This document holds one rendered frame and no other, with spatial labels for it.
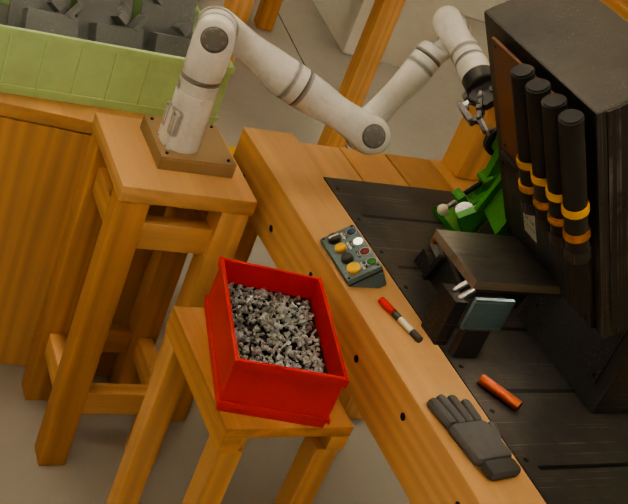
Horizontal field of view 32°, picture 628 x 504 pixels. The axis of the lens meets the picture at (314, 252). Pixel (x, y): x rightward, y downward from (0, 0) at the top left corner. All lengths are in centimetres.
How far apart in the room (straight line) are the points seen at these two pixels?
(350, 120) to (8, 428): 121
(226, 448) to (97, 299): 72
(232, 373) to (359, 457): 144
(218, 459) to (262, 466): 114
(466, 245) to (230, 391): 52
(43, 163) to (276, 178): 61
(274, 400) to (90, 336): 79
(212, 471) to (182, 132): 83
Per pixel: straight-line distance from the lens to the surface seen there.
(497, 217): 224
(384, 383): 211
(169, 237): 253
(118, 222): 246
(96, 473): 294
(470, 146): 294
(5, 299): 304
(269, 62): 246
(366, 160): 284
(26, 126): 276
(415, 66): 256
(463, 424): 199
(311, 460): 210
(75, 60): 276
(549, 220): 188
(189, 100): 247
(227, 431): 194
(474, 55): 250
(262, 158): 261
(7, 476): 288
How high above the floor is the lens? 203
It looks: 29 degrees down
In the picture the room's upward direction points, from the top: 23 degrees clockwise
